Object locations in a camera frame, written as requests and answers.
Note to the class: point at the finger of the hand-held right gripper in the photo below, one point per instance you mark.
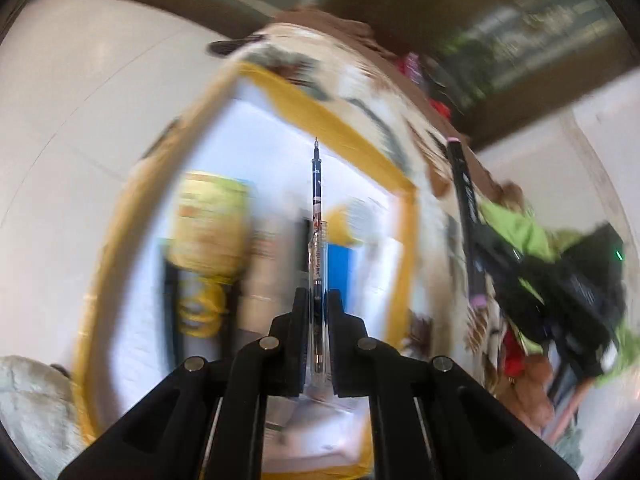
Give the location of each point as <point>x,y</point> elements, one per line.
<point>495,245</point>
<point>517,310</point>

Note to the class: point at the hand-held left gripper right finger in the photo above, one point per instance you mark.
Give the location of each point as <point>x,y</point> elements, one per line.
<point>334,340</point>

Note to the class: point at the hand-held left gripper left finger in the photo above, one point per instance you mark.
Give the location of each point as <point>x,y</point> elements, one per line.
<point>300,340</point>

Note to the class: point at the blue box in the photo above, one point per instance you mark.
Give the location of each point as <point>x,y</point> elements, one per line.
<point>342,270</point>

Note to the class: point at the white medicine box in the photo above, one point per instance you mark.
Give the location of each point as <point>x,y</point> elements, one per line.
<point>267,270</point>

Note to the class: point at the clear blue pen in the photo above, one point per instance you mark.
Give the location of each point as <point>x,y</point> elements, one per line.
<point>316,260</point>

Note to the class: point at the yellow capped item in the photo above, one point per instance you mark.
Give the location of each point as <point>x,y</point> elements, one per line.
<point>342,225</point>

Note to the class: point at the yellow packet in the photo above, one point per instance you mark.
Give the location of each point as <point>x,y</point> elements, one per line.
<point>210,220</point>

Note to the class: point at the yellow-rimmed white storage box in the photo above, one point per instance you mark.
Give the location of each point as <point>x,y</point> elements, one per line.
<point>280,125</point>

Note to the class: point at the red cloth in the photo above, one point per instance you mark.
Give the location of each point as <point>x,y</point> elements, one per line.
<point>512,355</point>

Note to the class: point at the red packet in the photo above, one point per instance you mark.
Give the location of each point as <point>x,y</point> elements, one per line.
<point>411,67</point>

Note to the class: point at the brown wooden cabinet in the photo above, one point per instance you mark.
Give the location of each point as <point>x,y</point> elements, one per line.
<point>400,0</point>

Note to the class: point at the grey cloth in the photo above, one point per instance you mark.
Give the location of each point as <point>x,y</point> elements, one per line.
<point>35,400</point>

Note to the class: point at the dark flat object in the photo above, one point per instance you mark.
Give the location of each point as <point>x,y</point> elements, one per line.
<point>230,46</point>

